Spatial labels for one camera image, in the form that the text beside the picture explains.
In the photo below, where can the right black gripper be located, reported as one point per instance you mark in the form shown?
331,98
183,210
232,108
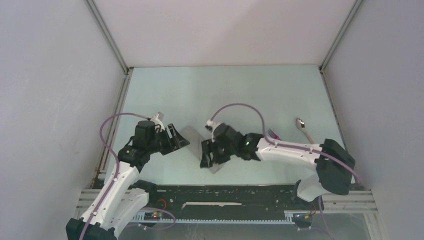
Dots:
208,146

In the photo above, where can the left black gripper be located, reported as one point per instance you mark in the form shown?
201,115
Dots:
175,142

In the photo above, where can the grey cloth napkin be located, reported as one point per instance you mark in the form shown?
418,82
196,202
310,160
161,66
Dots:
196,148

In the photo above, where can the pink metal fork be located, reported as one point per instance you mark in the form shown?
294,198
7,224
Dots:
272,134

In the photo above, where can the metal spoon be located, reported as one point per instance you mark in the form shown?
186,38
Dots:
300,124

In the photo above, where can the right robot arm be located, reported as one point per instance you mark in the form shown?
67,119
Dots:
331,164

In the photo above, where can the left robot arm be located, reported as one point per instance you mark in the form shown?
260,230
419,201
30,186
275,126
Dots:
123,195

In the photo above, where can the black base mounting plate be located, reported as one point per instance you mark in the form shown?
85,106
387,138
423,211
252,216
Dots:
231,203

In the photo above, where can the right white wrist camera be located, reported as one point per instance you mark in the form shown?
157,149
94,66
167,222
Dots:
212,125

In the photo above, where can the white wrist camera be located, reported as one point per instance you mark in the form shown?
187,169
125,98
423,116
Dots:
212,125
157,119

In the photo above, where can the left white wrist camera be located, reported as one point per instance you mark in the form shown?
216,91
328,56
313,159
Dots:
157,119

